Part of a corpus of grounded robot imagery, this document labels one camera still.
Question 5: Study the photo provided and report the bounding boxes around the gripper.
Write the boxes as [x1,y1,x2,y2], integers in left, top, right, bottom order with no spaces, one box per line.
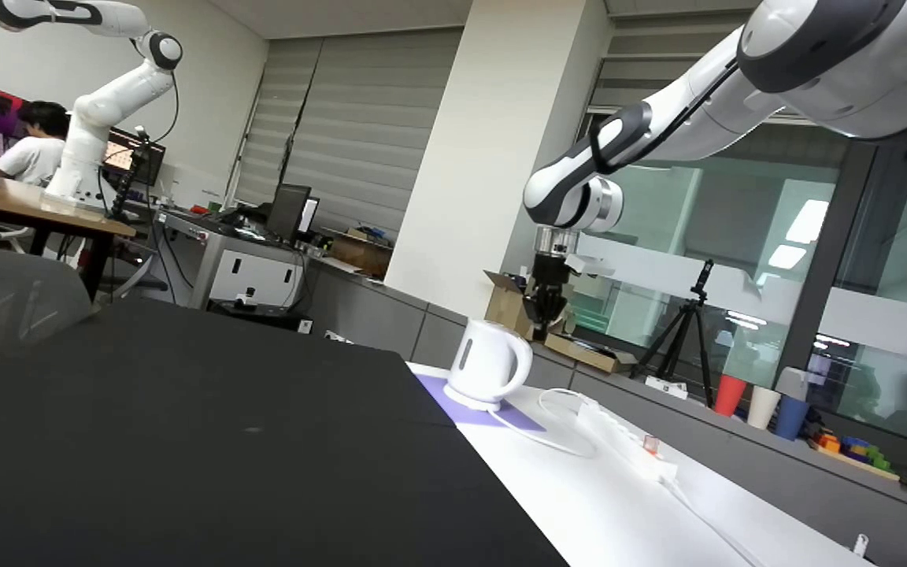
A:
[525,252,575,341]

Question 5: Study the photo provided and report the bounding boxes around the white electric kettle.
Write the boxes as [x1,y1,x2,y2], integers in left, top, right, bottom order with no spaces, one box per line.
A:
[447,318,535,405]

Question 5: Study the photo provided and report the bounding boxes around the white kettle base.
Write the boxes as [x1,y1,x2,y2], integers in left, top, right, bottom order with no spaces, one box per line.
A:
[443,383,504,413]

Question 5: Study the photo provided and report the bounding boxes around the open cardboard box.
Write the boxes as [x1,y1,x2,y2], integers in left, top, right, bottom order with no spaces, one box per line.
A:
[484,269,578,341]

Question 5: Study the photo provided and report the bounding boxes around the flat cardboard box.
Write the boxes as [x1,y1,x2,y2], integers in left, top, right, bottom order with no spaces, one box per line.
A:
[543,331,640,374]

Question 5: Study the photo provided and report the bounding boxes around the purple mat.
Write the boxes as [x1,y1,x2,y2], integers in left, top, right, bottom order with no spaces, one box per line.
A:
[414,372,547,433]

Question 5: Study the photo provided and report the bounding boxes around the small white box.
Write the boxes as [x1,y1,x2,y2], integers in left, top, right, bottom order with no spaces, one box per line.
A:
[644,375,689,399]

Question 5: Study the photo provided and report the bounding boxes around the white power strip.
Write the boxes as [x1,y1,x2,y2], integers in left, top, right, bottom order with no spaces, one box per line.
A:
[575,397,679,484]

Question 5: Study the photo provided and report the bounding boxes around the red cup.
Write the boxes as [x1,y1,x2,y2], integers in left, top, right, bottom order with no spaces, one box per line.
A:
[713,373,748,417]

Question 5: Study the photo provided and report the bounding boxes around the wooden box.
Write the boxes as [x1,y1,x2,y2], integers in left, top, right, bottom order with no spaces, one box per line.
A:
[327,227,394,280]

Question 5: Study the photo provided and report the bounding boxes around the white cup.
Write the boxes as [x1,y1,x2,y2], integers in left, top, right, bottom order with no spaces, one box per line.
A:
[746,385,782,431]

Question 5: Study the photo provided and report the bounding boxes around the grey cup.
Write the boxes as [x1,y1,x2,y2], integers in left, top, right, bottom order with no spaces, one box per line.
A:
[776,366,810,402]

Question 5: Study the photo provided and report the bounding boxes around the blue cup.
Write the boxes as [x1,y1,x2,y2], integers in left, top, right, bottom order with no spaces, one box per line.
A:
[773,394,811,441]

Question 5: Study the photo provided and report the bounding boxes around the window blinds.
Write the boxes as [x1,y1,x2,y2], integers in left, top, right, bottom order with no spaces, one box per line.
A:
[232,27,465,239]

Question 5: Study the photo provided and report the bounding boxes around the metal cart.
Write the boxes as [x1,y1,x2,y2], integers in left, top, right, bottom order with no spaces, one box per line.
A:
[154,208,310,311]

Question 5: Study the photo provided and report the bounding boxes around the tray of coloured blocks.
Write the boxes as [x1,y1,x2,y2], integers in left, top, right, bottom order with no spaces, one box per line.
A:
[806,429,901,482]

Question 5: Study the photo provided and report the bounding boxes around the black board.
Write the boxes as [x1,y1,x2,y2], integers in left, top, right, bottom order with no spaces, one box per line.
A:
[0,298,574,567]

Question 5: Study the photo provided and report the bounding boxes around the monitor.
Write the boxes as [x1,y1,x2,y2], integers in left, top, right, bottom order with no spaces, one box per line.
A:
[102,128,167,187]

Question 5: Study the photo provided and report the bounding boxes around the wooden table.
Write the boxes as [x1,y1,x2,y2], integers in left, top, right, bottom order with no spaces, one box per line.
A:
[0,172,138,302]

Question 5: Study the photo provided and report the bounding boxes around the person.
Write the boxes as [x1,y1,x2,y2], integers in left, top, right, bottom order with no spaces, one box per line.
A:
[0,100,71,188]

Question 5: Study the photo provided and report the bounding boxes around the grey chair back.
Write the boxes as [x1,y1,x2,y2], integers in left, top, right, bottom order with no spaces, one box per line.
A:
[0,243,98,368]

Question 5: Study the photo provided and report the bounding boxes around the white kettle cable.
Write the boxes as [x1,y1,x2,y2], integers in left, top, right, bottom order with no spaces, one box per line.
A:
[490,387,605,459]

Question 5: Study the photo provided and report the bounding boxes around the camera on tripod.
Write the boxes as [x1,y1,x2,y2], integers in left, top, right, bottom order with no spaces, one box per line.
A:
[630,258,720,407]

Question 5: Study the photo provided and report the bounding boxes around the white power strip cable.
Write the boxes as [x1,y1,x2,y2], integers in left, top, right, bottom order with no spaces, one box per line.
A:
[662,475,773,567]

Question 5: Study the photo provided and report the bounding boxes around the camera on mount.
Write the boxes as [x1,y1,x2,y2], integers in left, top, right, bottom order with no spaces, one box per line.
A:
[109,125,152,220]

